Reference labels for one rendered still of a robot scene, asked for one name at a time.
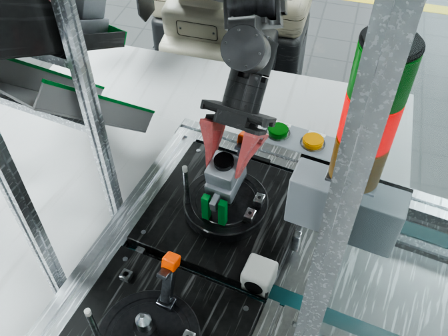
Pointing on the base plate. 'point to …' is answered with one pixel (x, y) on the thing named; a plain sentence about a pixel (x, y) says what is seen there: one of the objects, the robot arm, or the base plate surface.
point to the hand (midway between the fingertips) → (224, 168)
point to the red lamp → (343, 117)
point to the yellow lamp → (333, 157)
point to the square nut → (126, 276)
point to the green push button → (281, 129)
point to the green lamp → (354, 70)
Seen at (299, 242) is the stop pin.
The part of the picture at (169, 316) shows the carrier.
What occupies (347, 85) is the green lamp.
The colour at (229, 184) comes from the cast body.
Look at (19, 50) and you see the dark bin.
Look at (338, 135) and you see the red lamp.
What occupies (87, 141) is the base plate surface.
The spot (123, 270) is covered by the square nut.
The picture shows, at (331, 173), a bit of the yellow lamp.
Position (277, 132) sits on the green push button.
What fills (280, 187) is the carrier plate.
